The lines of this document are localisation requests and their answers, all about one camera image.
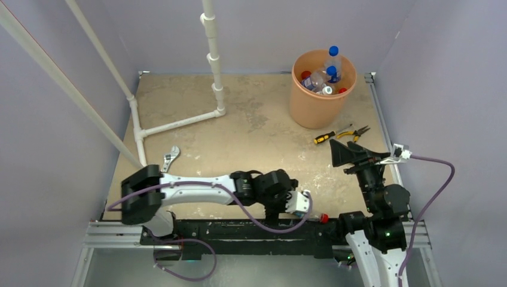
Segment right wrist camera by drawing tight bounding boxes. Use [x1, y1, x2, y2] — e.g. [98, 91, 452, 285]
[377, 143, 412, 165]

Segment adjustable wrench red handle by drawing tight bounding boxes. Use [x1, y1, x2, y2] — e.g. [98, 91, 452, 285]
[161, 146, 181, 173]

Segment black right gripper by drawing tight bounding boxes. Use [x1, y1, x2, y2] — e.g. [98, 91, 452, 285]
[330, 137, 390, 210]

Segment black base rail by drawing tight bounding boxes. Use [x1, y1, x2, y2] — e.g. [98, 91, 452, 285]
[140, 219, 348, 260]

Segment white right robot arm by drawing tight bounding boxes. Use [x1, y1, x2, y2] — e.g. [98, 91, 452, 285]
[329, 139, 412, 286]

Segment small blue Pepsi bottle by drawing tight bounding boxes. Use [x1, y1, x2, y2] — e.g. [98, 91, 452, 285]
[301, 71, 329, 93]

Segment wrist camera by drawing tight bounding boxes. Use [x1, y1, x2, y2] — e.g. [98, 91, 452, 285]
[285, 190, 310, 218]
[377, 143, 412, 165]

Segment purple loop cable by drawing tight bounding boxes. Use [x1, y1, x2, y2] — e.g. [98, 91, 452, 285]
[153, 237, 218, 282]

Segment orange plastic bin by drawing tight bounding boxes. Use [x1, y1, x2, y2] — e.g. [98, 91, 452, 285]
[289, 50, 358, 129]

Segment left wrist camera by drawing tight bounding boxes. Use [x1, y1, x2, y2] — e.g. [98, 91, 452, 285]
[285, 190, 310, 218]

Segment yellow handled pliers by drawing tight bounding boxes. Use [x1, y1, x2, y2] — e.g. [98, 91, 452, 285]
[337, 126, 370, 142]

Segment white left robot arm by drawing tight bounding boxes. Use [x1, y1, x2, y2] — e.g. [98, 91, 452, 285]
[120, 164, 310, 245]

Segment red blue label bottle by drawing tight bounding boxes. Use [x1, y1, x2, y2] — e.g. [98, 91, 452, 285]
[307, 213, 329, 224]

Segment white PVC pipe frame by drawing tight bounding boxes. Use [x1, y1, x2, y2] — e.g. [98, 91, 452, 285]
[1, 1, 226, 168]

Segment crushed white cap bottle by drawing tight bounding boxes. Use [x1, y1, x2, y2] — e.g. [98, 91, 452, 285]
[321, 86, 334, 96]

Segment red cap clear bottle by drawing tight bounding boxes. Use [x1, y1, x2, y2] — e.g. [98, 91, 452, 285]
[301, 71, 311, 80]

